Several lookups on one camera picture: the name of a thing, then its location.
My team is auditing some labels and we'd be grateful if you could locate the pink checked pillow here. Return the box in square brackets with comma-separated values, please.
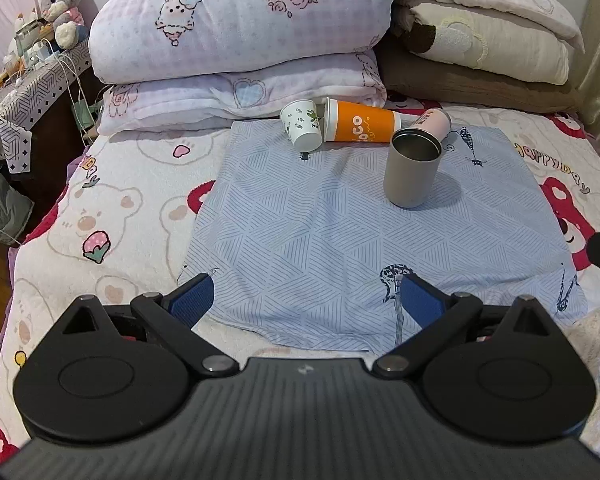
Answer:
[88, 0, 397, 84]

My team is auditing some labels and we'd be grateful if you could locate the pink cup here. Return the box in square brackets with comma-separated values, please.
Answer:
[414, 108, 452, 140]

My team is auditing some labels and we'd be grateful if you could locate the blue striped cloth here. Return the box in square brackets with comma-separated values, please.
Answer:
[177, 119, 590, 353]

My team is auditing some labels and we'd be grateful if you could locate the clutter of small items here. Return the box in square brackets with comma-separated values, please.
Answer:
[0, 10, 63, 88]

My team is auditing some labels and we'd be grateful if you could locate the bedside table with patterned cloth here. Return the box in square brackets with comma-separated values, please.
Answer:
[0, 40, 93, 181]

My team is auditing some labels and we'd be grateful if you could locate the white cable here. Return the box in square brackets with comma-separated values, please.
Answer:
[54, 52, 98, 148]

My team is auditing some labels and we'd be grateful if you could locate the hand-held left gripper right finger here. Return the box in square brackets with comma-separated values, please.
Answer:
[372, 273, 552, 377]

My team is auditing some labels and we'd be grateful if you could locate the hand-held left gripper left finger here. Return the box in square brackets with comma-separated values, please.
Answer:
[61, 273, 239, 377]

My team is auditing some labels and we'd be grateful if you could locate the grey bunny plush toy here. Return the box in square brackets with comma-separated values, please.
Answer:
[30, 0, 88, 50]

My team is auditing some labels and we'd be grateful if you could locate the white patterned paper cup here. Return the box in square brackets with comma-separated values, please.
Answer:
[280, 99, 324, 152]

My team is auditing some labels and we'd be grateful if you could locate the pink heart print pillow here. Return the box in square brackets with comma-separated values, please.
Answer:
[97, 52, 388, 136]

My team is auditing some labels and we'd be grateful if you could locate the orange paper cup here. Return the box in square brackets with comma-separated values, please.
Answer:
[321, 97, 402, 145]

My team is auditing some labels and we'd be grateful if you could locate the grey clothing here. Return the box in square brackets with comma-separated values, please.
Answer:
[0, 157, 35, 262]

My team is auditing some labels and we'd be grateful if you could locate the brown folded blanket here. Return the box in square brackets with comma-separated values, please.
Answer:
[377, 35, 586, 113]

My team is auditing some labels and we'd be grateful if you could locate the beige folded blanket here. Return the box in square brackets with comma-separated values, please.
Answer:
[392, 0, 571, 86]

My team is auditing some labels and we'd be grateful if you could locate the grey metal cup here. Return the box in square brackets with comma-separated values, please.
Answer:
[384, 127, 443, 209]

